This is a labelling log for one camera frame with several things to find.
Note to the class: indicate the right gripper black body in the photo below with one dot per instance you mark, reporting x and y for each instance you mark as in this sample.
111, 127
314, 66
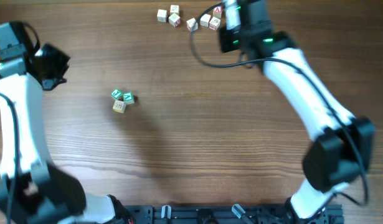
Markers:
232, 41

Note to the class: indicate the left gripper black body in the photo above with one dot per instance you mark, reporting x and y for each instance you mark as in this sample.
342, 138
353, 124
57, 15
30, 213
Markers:
54, 66

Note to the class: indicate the white block far left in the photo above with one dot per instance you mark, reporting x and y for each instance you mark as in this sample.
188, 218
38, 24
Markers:
162, 15

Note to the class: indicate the red A letter block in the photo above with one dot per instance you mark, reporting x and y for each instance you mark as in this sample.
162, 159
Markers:
217, 12

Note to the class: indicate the white block red edge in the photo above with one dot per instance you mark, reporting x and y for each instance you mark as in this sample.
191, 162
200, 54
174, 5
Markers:
192, 24

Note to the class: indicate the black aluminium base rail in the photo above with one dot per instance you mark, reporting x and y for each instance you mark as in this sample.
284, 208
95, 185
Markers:
261, 214

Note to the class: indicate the red picture block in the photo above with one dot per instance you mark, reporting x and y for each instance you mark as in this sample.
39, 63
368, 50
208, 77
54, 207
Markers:
214, 23

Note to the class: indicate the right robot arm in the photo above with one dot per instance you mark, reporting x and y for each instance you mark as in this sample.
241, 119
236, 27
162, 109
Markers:
341, 144

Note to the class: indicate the white block top row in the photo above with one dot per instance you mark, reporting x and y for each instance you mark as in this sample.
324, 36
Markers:
174, 9

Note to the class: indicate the green J letter block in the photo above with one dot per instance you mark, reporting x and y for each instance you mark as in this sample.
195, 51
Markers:
117, 94

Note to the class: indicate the red U letter block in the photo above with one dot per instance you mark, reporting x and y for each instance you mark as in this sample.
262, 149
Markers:
174, 20

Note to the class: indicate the green V letter block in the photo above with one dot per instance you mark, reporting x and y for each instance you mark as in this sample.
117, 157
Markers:
128, 98

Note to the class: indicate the yellow picture block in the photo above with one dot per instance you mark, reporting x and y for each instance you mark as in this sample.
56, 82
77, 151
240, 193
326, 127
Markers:
119, 106

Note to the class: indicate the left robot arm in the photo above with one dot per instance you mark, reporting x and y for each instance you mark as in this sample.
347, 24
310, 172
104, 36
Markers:
32, 188

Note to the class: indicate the plain white wooden block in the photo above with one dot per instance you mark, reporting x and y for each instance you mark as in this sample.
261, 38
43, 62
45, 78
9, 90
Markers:
205, 19

